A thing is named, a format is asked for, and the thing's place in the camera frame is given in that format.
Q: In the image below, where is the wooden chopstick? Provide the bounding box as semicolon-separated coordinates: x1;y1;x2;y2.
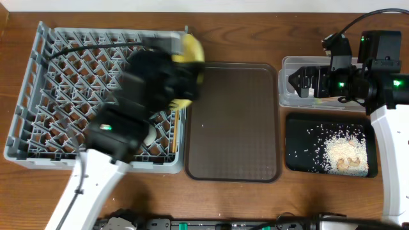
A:
172;111;179;153

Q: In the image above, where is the yellow plate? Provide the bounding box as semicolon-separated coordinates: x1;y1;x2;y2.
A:
166;34;205;111

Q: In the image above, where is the white plastic cup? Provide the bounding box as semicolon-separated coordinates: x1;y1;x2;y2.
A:
144;125;157;146

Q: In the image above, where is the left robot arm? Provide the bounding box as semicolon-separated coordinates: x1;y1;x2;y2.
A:
46;34;205;229

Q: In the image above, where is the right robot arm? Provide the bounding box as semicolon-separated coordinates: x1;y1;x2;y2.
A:
288;31;408;229

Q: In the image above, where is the clear plastic bin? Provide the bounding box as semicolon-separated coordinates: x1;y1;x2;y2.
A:
278;56;365;112

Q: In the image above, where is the black tray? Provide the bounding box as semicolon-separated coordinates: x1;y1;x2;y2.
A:
285;113;378;178

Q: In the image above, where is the spilled rice pile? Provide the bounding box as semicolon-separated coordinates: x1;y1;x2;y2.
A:
292;124;370;177

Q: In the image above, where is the grey plastic dish rack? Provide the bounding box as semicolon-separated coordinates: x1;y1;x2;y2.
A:
3;23;183;170

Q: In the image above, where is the brown serving tray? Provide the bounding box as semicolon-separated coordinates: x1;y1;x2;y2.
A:
185;63;282;183

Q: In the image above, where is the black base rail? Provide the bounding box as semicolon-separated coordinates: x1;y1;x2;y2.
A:
92;209;409;230

